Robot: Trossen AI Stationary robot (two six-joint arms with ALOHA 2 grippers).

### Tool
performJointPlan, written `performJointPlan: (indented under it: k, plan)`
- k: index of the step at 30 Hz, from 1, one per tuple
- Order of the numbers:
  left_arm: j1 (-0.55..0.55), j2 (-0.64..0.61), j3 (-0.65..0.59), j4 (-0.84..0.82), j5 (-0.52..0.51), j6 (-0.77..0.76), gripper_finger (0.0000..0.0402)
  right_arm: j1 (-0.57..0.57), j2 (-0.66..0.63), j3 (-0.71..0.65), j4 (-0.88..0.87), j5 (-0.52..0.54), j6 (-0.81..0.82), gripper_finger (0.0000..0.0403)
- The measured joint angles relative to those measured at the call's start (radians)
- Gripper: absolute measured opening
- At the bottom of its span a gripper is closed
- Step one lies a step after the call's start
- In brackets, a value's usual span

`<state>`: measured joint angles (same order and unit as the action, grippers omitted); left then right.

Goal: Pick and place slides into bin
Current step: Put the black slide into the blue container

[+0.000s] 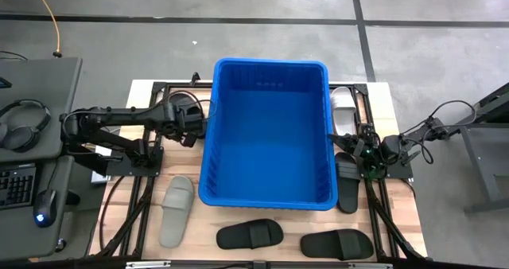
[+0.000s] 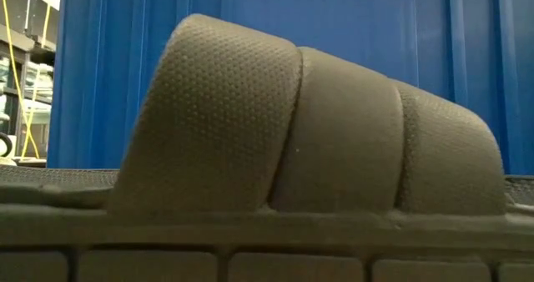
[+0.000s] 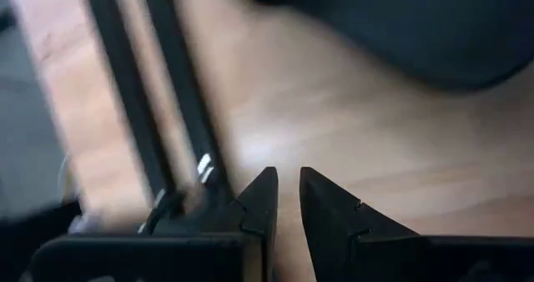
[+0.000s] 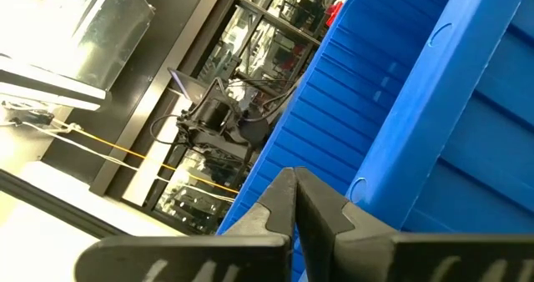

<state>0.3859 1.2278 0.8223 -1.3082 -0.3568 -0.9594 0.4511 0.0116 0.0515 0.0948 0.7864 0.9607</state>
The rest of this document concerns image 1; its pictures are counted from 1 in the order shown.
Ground silver metal bracket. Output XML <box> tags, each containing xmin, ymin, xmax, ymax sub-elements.
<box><xmin>126</xmin><ymin>260</ymin><xmax>172</xmax><ymax>269</ymax></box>
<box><xmin>348</xmin><ymin>262</ymin><xmax>393</xmax><ymax>269</ymax></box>

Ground grey desk surface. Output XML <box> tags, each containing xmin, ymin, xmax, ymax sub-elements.
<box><xmin>0</xmin><ymin>57</ymin><xmax>84</xmax><ymax>163</ymax></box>
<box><xmin>0</xmin><ymin>155</ymin><xmax>76</xmax><ymax>262</ymax></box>

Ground white power box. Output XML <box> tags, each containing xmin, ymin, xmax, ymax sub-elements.
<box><xmin>91</xmin><ymin>145</ymin><xmax>113</xmax><ymax>185</ymax></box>

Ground black aluminium frame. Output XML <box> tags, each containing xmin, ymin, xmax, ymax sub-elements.
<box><xmin>89</xmin><ymin>80</ymin><xmax>429</xmax><ymax>262</ymax></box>

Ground blue plastic bin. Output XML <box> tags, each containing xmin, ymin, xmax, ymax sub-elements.
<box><xmin>197</xmin><ymin>57</ymin><xmax>340</xmax><ymax>212</ymax></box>

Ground black keyboard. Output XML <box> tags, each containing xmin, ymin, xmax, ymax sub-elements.
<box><xmin>0</xmin><ymin>163</ymin><xmax>37</xmax><ymax>211</ymax></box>

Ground white foam slide sandal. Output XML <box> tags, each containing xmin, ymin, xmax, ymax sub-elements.
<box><xmin>329</xmin><ymin>86</ymin><xmax>358</xmax><ymax>137</ymax></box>

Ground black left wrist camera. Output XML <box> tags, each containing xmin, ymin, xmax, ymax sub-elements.
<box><xmin>181</xmin><ymin>132</ymin><xmax>199</xmax><ymax>149</ymax></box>

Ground black computer mouse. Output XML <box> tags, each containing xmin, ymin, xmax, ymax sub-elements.
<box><xmin>33</xmin><ymin>189</ymin><xmax>58</xmax><ymax>228</ymax></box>

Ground grey foam slide sandal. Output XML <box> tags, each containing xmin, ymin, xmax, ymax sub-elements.
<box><xmin>158</xmin><ymin>175</ymin><xmax>196</xmax><ymax>249</ymax></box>

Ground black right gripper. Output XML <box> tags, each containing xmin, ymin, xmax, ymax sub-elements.
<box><xmin>328</xmin><ymin>127</ymin><xmax>383</xmax><ymax>170</ymax></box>

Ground black headphones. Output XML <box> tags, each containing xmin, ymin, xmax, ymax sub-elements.
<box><xmin>0</xmin><ymin>98</ymin><xmax>52</xmax><ymax>153</ymax></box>

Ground yellow-orange cable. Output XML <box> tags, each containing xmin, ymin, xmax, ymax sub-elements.
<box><xmin>28</xmin><ymin>0</ymin><xmax>64</xmax><ymax>59</ymax></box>

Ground dark grey metal stand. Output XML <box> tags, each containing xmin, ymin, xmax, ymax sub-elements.
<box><xmin>439</xmin><ymin>81</ymin><xmax>509</xmax><ymax>215</ymax></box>

